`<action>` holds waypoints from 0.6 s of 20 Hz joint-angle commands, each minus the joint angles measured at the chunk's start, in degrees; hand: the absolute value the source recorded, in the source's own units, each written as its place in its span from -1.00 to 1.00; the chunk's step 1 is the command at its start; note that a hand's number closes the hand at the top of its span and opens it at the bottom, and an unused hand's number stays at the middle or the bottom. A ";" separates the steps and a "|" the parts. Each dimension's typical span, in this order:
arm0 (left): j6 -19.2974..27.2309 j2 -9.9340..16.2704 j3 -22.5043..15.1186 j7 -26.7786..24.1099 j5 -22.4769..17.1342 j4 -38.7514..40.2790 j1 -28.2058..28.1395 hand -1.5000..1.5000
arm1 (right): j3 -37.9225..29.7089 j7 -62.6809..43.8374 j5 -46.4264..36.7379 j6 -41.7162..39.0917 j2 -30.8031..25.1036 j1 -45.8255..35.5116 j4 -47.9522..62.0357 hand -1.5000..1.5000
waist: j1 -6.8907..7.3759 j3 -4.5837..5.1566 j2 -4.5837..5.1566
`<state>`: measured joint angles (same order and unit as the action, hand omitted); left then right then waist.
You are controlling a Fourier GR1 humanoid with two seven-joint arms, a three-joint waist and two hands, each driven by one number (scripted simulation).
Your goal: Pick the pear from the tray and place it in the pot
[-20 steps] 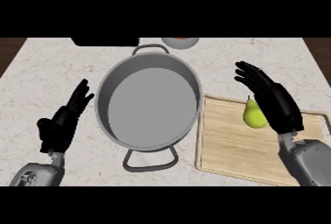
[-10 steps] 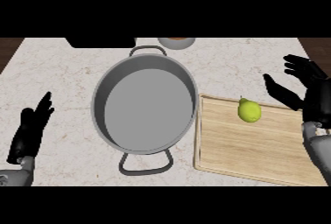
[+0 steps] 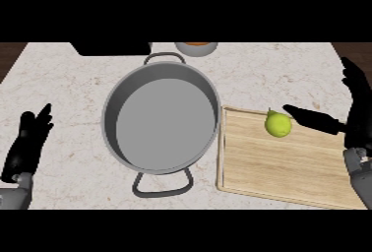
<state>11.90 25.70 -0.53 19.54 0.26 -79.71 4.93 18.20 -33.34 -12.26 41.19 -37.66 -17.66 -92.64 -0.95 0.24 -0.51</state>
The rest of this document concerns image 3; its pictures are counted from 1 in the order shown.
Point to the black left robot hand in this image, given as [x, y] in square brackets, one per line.
[26, 147]

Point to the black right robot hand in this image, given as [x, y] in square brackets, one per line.
[358, 111]

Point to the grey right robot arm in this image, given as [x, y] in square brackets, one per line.
[361, 177]

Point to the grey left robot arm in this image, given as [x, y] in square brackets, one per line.
[17, 193]

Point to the green pear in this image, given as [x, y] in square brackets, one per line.
[278, 124]

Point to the pale wooden tray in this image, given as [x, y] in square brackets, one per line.
[277, 167]

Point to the grey metal pot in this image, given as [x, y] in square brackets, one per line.
[162, 124]

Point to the black appliance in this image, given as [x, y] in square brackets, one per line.
[115, 48]

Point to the white bowl with orange content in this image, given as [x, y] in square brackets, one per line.
[197, 48]

